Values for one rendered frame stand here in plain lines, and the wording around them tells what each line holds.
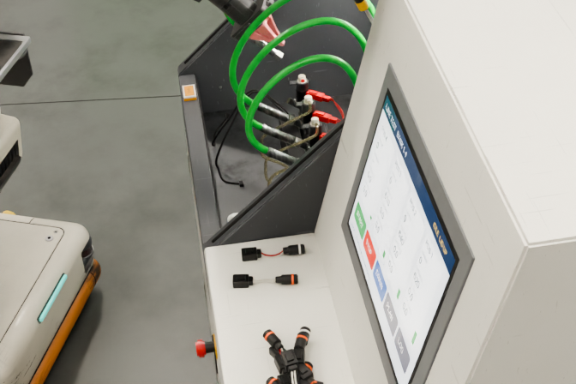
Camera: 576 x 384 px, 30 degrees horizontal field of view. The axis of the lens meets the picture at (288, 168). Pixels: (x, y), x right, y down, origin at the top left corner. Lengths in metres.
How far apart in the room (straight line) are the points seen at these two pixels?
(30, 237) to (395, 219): 1.80
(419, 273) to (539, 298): 0.27
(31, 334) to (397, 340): 1.58
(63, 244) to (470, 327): 2.00
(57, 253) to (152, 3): 1.94
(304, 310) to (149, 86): 2.48
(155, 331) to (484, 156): 2.06
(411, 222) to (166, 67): 2.93
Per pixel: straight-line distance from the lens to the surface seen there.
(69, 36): 4.75
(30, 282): 3.15
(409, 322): 1.60
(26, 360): 3.04
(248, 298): 2.00
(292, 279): 2.01
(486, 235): 1.37
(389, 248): 1.69
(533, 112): 1.48
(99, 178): 3.91
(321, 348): 1.91
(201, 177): 2.33
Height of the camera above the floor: 2.41
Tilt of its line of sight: 39 degrees down
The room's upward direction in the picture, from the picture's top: 3 degrees counter-clockwise
